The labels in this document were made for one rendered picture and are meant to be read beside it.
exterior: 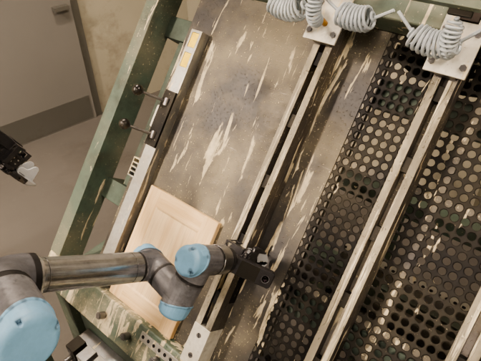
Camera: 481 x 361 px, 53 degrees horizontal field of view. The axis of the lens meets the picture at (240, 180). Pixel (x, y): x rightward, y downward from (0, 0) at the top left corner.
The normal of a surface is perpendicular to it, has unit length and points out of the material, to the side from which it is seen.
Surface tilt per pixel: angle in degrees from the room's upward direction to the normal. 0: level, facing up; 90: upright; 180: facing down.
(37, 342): 85
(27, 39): 90
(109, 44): 90
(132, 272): 73
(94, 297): 51
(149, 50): 90
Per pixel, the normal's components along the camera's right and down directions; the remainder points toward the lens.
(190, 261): -0.52, -0.13
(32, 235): -0.02, -0.79
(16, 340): 0.72, 0.34
